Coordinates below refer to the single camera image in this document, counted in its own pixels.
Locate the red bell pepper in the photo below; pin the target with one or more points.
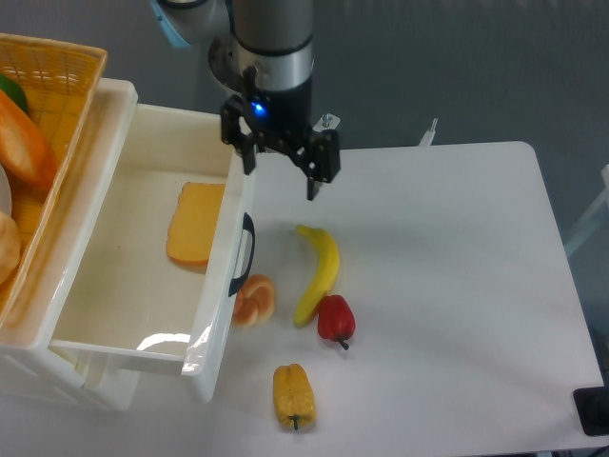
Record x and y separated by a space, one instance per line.
336 321

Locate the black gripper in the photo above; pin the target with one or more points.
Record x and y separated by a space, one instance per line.
263 120

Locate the black device at table edge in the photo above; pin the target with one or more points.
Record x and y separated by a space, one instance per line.
592 407

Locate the white frame at right edge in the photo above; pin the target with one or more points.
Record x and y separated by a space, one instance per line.
591 219

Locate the white upper drawer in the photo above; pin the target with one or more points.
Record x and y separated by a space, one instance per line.
129 301

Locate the orange bread slice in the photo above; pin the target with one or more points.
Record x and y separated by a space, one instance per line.
191 230

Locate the yellow bell pepper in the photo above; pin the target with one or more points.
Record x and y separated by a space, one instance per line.
293 397

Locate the knotted bread roll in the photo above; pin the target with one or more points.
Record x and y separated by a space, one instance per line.
255 302

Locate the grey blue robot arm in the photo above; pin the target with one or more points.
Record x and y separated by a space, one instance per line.
262 53

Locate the green vegetable in basket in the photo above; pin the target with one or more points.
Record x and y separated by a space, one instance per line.
15 93

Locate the yellow banana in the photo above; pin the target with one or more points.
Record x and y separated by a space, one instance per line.
325 275

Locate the round bread bun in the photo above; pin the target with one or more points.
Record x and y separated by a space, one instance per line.
10 253

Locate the dark blue drawer handle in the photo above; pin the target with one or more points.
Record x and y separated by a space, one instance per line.
245 256

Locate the orange baguette loaf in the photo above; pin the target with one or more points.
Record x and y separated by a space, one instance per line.
25 152

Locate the white drawer cabinet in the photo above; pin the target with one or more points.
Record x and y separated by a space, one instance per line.
30 365

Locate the white table bracket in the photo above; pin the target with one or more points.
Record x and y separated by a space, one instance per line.
429 135

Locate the orange wicker basket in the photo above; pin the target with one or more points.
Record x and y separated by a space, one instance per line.
59 80

